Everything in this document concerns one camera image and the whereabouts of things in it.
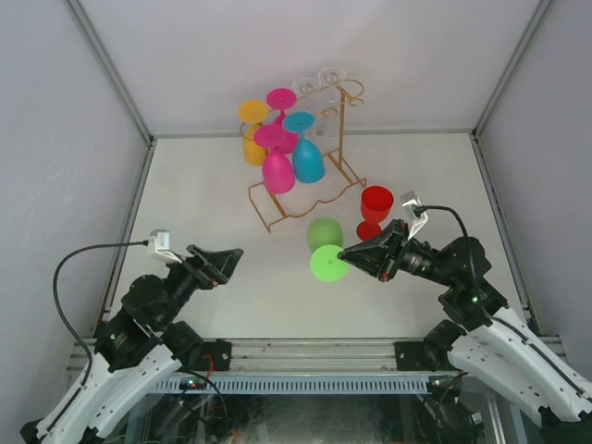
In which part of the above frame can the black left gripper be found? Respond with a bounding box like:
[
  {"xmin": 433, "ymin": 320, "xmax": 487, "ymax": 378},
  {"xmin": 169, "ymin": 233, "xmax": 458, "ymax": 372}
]
[{"xmin": 156, "ymin": 243, "xmax": 243, "ymax": 328}]

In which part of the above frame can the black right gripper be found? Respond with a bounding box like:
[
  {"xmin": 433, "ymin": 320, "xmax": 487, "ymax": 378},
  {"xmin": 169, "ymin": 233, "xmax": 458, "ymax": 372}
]
[{"xmin": 337, "ymin": 219, "xmax": 454, "ymax": 287}]

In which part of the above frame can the red wine glass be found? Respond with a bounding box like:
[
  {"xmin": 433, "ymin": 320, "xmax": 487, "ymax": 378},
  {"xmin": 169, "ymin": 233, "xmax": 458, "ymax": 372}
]
[{"xmin": 356, "ymin": 185, "xmax": 395, "ymax": 241}]

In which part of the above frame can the green wine glass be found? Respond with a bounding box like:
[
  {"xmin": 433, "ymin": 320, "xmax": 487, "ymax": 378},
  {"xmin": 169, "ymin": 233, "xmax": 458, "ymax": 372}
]
[{"xmin": 306, "ymin": 216, "xmax": 349, "ymax": 283}]

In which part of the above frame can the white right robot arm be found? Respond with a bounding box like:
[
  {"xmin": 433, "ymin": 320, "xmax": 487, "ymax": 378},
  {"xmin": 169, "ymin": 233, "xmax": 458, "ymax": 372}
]
[{"xmin": 339, "ymin": 219, "xmax": 591, "ymax": 437}]

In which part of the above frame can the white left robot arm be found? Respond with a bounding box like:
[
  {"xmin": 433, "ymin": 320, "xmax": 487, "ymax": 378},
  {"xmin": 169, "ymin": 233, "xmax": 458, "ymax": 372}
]
[{"xmin": 20, "ymin": 231, "xmax": 243, "ymax": 443}]

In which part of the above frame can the front pink wine glass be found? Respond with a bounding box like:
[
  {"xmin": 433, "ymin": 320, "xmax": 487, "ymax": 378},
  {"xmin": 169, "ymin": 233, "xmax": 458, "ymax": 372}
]
[{"xmin": 253, "ymin": 124, "xmax": 295, "ymax": 194}]

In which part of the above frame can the pink wine glass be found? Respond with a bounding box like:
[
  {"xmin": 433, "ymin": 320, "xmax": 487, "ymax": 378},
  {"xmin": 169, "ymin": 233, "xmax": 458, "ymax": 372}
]
[
  {"xmin": 253, "ymin": 124, "xmax": 295, "ymax": 194},
  {"xmin": 266, "ymin": 88, "xmax": 299, "ymax": 154}
]

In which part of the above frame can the blue wine glass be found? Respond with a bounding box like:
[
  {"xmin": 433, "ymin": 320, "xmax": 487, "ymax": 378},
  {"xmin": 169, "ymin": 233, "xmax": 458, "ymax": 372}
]
[{"xmin": 283, "ymin": 111, "xmax": 326, "ymax": 184}]

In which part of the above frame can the orange wine glass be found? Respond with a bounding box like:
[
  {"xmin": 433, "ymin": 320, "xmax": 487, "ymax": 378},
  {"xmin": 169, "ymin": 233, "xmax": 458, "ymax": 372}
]
[{"xmin": 237, "ymin": 99, "xmax": 269, "ymax": 167}]

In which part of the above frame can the back pink wine glass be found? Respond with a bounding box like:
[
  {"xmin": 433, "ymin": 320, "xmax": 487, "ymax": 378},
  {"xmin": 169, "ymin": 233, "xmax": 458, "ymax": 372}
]
[{"xmin": 266, "ymin": 88, "xmax": 299, "ymax": 154}]

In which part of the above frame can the clear wine glass left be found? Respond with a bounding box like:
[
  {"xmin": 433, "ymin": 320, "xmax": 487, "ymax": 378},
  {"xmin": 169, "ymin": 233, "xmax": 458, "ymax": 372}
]
[{"xmin": 292, "ymin": 78, "xmax": 321, "ymax": 98}]

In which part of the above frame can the clear wine glass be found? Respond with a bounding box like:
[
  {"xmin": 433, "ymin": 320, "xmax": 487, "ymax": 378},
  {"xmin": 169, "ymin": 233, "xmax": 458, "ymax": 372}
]
[
  {"xmin": 292, "ymin": 78, "xmax": 321, "ymax": 98},
  {"xmin": 317, "ymin": 67, "xmax": 346, "ymax": 86}
]

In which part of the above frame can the clear wine glass right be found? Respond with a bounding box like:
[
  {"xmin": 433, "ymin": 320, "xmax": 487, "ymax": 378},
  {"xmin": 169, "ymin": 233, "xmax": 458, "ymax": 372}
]
[{"xmin": 317, "ymin": 67, "xmax": 346, "ymax": 86}]

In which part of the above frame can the right camera black cable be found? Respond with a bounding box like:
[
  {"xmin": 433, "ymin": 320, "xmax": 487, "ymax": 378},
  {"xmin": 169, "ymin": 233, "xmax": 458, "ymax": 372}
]
[{"xmin": 415, "ymin": 204, "xmax": 477, "ymax": 297}]

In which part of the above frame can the camera black cable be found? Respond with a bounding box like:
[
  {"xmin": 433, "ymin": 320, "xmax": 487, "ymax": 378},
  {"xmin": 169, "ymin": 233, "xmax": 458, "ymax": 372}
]
[
  {"xmin": 52, "ymin": 240, "xmax": 152, "ymax": 352},
  {"xmin": 415, "ymin": 204, "xmax": 477, "ymax": 297}
]

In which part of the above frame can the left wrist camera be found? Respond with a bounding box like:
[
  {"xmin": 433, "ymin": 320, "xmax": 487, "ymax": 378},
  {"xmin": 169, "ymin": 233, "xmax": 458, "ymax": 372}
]
[{"xmin": 147, "ymin": 229, "xmax": 182, "ymax": 265}]

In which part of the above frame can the left camera black cable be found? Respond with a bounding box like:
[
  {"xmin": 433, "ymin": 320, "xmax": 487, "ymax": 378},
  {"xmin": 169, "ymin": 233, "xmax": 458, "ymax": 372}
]
[{"xmin": 52, "ymin": 240, "xmax": 152, "ymax": 352}]

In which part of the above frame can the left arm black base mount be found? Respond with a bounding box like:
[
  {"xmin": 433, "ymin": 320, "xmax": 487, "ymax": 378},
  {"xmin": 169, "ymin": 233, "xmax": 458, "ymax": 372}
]
[{"xmin": 192, "ymin": 339, "xmax": 232, "ymax": 373}]

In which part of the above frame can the aluminium frame rail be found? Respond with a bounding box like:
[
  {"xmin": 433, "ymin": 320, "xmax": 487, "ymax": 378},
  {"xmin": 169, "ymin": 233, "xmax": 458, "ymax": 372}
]
[{"xmin": 64, "ymin": 336, "xmax": 573, "ymax": 376}]

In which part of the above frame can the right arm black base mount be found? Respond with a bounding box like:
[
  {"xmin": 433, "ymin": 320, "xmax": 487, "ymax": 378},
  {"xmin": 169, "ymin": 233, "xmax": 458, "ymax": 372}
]
[{"xmin": 394, "ymin": 340, "xmax": 448, "ymax": 371}]

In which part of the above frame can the grey slotted cable duct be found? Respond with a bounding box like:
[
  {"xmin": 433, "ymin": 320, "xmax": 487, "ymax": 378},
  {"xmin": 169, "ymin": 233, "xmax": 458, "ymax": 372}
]
[{"xmin": 152, "ymin": 374, "xmax": 429, "ymax": 395}]

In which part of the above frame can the gold wire glass rack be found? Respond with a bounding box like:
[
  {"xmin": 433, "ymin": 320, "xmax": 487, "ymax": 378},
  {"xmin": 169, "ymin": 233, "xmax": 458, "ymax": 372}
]
[{"xmin": 248, "ymin": 76, "xmax": 366, "ymax": 231}]

